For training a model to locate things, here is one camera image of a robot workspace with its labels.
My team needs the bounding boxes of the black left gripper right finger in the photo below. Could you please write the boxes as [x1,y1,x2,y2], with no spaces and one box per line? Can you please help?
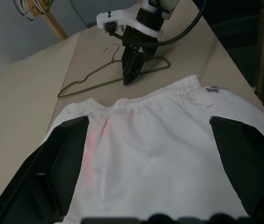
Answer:
[208,115,264,224]

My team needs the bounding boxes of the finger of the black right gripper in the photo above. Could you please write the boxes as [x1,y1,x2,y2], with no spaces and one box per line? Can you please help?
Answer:
[122,45,145,85]
[139,48,157,73]

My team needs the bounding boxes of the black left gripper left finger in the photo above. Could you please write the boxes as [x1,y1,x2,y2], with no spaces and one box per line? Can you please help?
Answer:
[0,115,90,224]

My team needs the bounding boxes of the white shorts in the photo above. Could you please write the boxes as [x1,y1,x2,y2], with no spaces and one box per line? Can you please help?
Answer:
[42,74,264,224]

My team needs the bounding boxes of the yellow plastic hanger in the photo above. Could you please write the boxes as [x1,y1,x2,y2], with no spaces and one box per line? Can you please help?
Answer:
[30,0,55,15]

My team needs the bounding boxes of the white plastic hanger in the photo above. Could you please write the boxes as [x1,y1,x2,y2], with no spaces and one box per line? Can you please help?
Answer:
[14,0,39,21]

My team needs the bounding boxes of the wooden rack pole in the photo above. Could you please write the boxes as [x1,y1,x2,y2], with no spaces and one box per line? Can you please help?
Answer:
[42,10,69,40]

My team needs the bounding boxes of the olive wire hanger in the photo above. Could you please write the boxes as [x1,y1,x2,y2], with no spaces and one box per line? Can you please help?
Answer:
[57,43,171,98]

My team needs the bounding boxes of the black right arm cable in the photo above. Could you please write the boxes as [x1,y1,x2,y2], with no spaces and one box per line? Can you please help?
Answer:
[156,0,208,46]

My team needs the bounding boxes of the tall wooden post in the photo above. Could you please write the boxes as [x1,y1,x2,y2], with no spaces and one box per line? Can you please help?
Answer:
[254,0,264,95]

